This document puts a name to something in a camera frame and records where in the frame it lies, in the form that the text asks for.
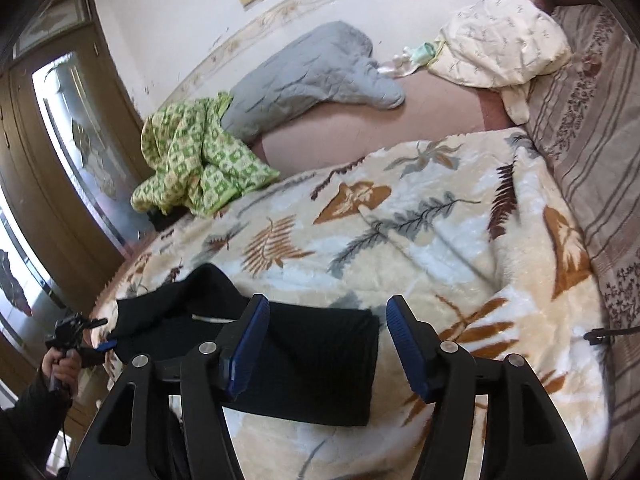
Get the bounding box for leaf print fleece blanket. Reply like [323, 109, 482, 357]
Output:
[90, 127, 626, 480]

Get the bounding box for small green cloth item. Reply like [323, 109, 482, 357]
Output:
[405, 41, 439, 66]

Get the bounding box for cream printed quilt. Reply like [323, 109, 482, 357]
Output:
[427, 0, 573, 126]

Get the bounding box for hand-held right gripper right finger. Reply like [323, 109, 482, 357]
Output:
[385, 294, 591, 480]

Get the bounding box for black pants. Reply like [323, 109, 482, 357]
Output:
[107, 263, 381, 426]

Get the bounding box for black cable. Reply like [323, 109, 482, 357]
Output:
[584, 326, 640, 343]

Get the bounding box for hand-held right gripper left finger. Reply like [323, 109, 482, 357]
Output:
[67, 294, 271, 480]

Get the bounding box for pink quilted mattress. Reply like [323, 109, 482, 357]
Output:
[255, 67, 516, 168]

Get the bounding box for striped floral bed sheet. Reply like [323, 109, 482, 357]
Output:
[520, 5, 640, 480]

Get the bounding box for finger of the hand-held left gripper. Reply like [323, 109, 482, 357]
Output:
[80, 339, 119, 367]

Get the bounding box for person's left forearm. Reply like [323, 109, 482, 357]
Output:
[0, 382, 72, 480]

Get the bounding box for grey quilted blanket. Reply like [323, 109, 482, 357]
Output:
[220, 21, 406, 143]

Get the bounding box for person's left hand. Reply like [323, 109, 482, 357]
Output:
[41, 349, 84, 387]

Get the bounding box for small white pink cloth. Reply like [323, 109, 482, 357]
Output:
[377, 52, 416, 79]

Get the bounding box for green checked quilt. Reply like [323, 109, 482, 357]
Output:
[131, 91, 281, 218]

